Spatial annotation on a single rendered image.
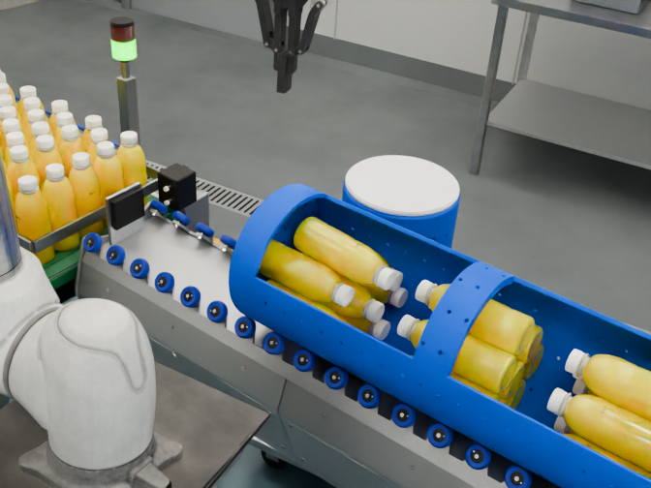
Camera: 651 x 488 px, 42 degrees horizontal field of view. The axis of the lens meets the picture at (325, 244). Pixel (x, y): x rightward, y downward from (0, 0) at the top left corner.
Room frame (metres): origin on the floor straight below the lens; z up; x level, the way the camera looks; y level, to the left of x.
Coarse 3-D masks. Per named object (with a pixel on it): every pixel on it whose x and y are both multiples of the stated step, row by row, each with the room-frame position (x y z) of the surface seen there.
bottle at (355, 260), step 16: (304, 224) 1.35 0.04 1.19; (320, 224) 1.35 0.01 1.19; (304, 240) 1.32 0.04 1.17; (320, 240) 1.31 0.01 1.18; (336, 240) 1.30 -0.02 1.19; (352, 240) 1.31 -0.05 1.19; (320, 256) 1.30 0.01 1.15; (336, 256) 1.28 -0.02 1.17; (352, 256) 1.27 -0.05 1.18; (368, 256) 1.27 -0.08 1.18; (352, 272) 1.25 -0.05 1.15; (368, 272) 1.25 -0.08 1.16
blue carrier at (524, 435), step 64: (320, 192) 1.42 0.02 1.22; (256, 256) 1.27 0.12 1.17; (384, 256) 1.41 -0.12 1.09; (448, 256) 1.31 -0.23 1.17; (256, 320) 1.28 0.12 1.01; (320, 320) 1.16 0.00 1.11; (448, 320) 1.08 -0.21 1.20; (576, 320) 1.18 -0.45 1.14; (384, 384) 1.09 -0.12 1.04; (448, 384) 1.02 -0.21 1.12; (512, 448) 0.95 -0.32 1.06; (576, 448) 0.89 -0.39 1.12
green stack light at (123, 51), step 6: (114, 42) 2.13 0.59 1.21; (132, 42) 2.14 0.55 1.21; (114, 48) 2.13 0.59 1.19; (120, 48) 2.13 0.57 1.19; (126, 48) 2.13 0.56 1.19; (132, 48) 2.14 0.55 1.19; (114, 54) 2.13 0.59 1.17; (120, 54) 2.13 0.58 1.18; (126, 54) 2.13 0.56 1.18; (132, 54) 2.14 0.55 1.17; (120, 60) 2.13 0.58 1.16; (126, 60) 2.13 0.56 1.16
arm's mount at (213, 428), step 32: (160, 384) 1.08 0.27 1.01; (192, 384) 1.09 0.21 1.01; (0, 416) 0.96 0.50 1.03; (32, 416) 0.97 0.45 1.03; (160, 416) 1.00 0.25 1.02; (192, 416) 1.01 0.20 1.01; (224, 416) 1.02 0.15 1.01; (256, 416) 1.02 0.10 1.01; (0, 448) 0.89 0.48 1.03; (32, 448) 0.90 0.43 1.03; (192, 448) 0.93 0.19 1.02; (224, 448) 0.94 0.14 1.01; (0, 480) 0.83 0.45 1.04; (32, 480) 0.84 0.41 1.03; (192, 480) 0.87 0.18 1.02
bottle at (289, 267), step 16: (272, 240) 1.35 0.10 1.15; (272, 256) 1.31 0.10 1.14; (288, 256) 1.30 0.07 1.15; (304, 256) 1.31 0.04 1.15; (272, 272) 1.29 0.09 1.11; (288, 272) 1.27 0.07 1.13; (304, 272) 1.26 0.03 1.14; (320, 272) 1.26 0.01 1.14; (288, 288) 1.28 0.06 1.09; (304, 288) 1.25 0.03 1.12; (320, 288) 1.24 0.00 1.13; (336, 288) 1.24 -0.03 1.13
